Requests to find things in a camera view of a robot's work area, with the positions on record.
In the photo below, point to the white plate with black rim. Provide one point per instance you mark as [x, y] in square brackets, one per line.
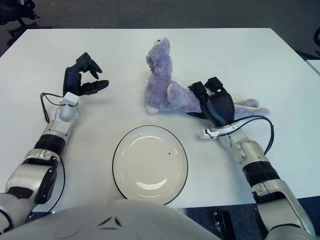
[150, 165]

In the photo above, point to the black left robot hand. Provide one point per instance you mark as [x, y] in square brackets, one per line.
[71, 81]

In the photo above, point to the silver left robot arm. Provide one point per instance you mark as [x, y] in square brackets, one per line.
[32, 170]

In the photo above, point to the grey robot torso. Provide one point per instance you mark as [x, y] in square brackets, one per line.
[125, 220]

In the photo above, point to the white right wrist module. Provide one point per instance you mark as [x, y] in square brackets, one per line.
[208, 132]

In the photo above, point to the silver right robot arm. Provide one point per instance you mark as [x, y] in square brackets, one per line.
[262, 170]

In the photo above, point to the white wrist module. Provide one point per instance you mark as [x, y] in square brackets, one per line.
[70, 98]
[208, 132]

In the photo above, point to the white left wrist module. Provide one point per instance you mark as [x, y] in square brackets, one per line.
[70, 98]

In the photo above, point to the black office chair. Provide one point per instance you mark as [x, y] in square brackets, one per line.
[20, 20]

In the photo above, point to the black metal bracket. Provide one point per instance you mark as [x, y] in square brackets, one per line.
[223, 225]

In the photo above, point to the purple plush rabbit doll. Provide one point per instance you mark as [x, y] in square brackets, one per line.
[162, 82]

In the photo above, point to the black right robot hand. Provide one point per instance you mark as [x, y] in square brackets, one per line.
[220, 107]

